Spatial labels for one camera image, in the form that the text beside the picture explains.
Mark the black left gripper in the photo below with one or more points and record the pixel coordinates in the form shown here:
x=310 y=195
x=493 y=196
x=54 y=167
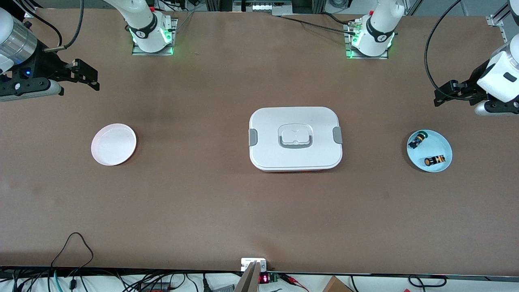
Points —
x=472 y=84

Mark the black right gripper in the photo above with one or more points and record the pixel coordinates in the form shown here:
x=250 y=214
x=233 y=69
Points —
x=39 y=64

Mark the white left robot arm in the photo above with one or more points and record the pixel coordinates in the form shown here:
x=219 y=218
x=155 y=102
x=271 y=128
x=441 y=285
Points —
x=377 y=28

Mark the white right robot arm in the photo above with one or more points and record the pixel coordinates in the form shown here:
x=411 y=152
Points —
x=148 y=24

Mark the light blue round plate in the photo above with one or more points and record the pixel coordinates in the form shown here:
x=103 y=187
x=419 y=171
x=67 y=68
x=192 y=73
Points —
x=436 y=142

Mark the pink round plate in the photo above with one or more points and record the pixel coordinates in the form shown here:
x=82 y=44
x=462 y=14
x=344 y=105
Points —
x=113 y=144

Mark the black power strip orange plugs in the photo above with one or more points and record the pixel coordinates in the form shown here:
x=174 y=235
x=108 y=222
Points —
x=156 y=287

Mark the brown cardboard box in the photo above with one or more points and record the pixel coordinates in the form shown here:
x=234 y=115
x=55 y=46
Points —
x=335 y=285

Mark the small white mounting block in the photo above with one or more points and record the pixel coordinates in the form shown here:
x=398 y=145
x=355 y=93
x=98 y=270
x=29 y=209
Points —
x=247 y=263

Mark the grey metal bar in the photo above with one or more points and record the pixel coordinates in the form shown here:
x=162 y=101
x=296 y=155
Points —
x=248 y=282

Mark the red digit display module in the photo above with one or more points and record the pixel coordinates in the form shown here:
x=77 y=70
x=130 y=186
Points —
x=264 y=278

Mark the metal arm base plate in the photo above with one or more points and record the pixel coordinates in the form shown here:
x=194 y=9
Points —
x=140 y=53
x=367 y=57

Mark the aluminium frame with white label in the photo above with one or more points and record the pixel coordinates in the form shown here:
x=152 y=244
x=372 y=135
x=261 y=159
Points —
x=267 y=7

